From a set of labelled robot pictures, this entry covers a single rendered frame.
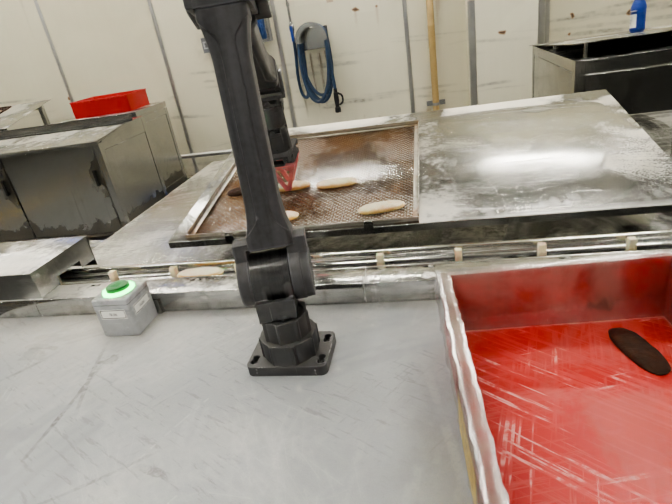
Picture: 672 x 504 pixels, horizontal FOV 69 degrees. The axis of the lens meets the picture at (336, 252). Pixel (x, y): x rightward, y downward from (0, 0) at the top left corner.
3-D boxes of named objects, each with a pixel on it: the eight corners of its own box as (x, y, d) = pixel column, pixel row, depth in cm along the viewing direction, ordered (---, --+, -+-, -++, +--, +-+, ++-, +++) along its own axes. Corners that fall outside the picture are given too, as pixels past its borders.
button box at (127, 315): (108, 353, 89) (85, 301, 84) (131, 328, 96) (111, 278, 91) (148, 352, 87) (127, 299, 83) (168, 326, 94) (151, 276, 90)
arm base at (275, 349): (247, 376, 71) (327, 375, 69) (234, 330, 68) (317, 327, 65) (264, 340, 79) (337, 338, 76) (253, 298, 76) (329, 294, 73)
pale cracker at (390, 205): (358, 217, 101) (357, 212, 101) (357, 207, 105) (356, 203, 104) (406, 209, 101) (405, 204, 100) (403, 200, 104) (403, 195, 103)
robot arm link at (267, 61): (185, 16, 64) (267, 2, 64) (177, -28, 63) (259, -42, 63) (243, 101, 107) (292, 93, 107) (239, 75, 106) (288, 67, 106)
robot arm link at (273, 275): (262, 333, 69) (300, 327, 69) (245, 269, 65) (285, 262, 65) (265, 300, 77) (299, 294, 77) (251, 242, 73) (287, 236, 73)
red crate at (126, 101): (74, 119, 400) (68, 103, 395) (97, 111, 432) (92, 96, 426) (131, 110, 392) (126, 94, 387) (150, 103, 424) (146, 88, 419)
